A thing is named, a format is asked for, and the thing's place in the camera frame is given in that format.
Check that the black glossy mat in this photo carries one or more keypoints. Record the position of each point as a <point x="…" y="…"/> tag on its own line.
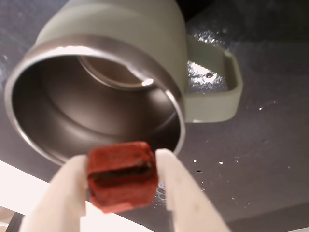
<point x="265" y="149"/>

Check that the pale green steel cup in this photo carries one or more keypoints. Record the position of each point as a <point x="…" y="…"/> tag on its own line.
<point x="96" y="48"/>

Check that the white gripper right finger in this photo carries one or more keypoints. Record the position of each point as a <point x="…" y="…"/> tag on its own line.
<point x="193" y="198"/>

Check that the red cube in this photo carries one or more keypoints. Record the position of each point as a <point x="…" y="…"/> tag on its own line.
<point x="120" y="178"/>

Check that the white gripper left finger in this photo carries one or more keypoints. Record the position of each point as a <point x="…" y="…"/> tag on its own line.
<point x="60" y="193"/>

